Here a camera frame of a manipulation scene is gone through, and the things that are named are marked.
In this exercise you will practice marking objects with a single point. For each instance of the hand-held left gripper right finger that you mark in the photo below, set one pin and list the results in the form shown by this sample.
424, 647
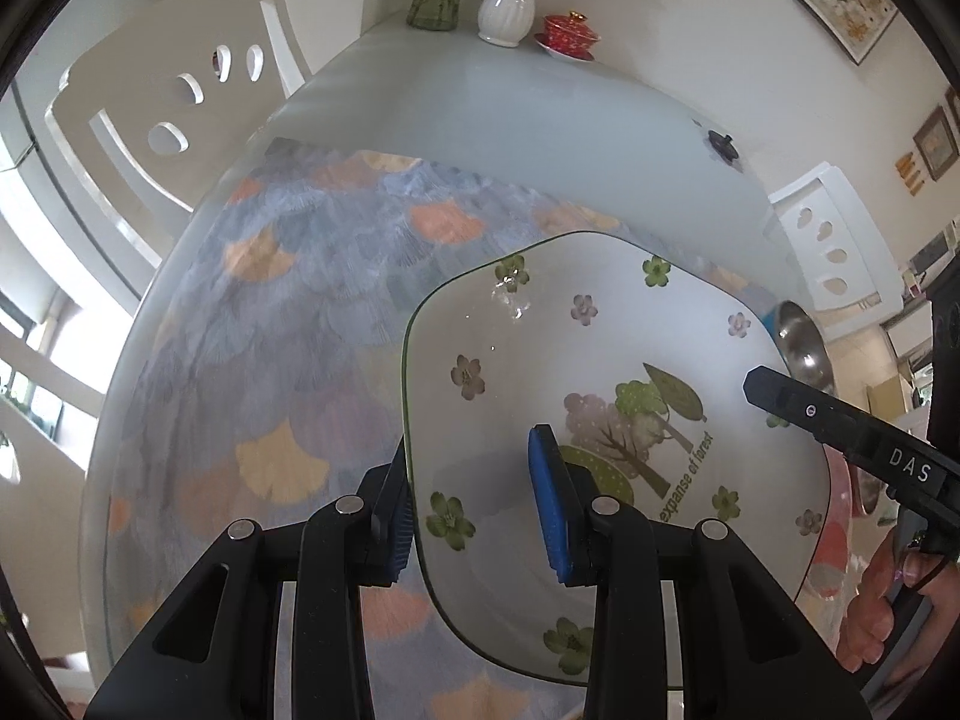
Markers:
547, 510

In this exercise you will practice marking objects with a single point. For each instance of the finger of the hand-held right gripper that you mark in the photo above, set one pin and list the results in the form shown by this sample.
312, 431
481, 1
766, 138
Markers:
825, 420

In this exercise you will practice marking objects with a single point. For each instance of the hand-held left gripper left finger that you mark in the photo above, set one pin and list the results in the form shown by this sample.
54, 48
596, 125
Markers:
391, 540

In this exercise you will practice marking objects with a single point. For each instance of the blue steel bowl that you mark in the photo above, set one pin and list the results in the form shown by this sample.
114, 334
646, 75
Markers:
801, 337

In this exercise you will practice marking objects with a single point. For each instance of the hexagonal tree print plate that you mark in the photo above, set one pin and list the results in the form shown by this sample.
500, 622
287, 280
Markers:
525, 360

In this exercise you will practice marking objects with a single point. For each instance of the person's right hand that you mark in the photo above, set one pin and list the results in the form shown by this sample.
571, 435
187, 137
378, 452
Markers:
862, 622

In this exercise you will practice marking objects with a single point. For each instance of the white cutout chair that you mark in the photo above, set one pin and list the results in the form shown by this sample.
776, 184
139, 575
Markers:
45, 382
135, 90
862, 240

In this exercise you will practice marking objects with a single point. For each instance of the fan pattern table mat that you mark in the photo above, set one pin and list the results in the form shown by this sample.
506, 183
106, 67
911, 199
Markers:
262, 300

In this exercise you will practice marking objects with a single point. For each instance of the small black knob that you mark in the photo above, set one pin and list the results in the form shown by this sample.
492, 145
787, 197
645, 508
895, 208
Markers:
724, 144

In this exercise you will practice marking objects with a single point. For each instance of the red saucer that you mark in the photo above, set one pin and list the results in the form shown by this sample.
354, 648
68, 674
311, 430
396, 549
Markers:
562, 56

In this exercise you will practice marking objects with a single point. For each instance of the red lidded teacup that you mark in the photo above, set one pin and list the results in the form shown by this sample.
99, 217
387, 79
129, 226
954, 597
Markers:
570, 30

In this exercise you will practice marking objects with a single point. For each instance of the white ribbed vase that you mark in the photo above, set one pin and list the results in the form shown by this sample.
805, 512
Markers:
506, 7

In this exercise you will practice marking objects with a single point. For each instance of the wooden wall pegs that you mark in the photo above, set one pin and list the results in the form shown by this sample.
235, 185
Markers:
909, 174

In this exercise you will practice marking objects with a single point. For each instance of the small brown picture frame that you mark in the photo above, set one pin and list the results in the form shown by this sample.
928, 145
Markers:
937, 142

